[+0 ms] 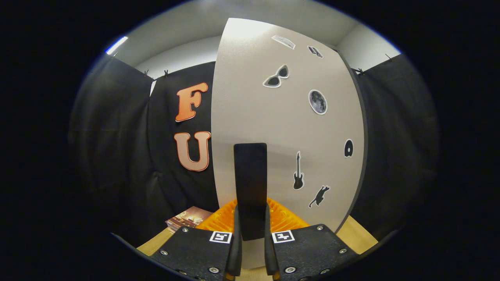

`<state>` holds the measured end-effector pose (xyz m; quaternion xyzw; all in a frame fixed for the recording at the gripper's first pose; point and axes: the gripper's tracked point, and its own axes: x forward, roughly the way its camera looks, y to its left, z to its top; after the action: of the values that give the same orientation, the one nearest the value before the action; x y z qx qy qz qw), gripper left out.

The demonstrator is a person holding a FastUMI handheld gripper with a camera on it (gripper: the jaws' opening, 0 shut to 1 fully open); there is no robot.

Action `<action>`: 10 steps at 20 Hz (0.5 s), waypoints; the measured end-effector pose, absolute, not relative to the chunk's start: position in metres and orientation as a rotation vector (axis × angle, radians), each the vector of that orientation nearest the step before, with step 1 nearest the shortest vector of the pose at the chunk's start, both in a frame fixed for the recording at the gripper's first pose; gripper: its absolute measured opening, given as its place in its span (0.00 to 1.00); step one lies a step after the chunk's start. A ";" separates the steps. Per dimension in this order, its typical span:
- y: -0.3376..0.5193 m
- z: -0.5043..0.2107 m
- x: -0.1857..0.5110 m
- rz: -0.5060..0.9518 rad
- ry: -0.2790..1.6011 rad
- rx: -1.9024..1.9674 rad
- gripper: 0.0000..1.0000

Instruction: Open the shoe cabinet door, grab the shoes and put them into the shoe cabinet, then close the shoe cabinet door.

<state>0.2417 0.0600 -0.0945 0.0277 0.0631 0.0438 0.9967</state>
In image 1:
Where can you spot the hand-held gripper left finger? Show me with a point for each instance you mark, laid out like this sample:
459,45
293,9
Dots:
234,253

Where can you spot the beige shoe cabinet door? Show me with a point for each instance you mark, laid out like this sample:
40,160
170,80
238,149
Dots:
273,125

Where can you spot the brown cover book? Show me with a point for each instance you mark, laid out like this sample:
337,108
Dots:
187,218

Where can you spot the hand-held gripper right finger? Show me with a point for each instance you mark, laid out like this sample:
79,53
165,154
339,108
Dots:
269,253

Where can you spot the narrow ceiling light strip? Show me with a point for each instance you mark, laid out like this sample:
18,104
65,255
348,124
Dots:
116,45

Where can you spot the black backdrop cloth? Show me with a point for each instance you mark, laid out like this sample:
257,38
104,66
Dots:
117,156

